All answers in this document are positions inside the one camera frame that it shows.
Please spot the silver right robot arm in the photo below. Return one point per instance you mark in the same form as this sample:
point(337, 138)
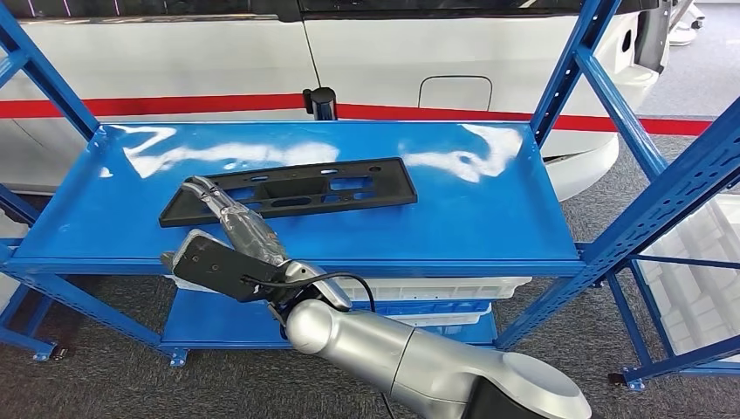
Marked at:
point(404, 358)

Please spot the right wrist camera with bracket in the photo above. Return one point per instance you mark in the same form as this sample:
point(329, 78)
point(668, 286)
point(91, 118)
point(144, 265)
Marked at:
point(214, 269)

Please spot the red barrier belt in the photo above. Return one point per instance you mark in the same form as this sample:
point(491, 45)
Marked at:
point(462, 114)
point(144, 106)

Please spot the white car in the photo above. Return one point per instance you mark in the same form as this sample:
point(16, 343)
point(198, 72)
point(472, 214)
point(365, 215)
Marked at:
point(173, 63)

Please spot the white stand base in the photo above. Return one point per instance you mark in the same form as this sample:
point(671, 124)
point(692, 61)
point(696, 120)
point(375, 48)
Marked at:
point(682, 35)

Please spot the black stanchion post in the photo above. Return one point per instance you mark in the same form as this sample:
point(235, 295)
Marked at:
point(319, 104)

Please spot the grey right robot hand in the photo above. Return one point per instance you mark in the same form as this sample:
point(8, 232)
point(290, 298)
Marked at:
point(248, 231)

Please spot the black plastic plate part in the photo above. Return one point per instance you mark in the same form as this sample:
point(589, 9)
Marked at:
point(399, 185)

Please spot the white moulded foam tray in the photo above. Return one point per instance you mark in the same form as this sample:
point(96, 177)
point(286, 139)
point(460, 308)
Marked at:
point(694, 300)

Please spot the blue metal shelf rack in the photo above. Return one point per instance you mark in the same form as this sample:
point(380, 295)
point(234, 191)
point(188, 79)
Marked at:
point(404, 231)
point(682, 364)

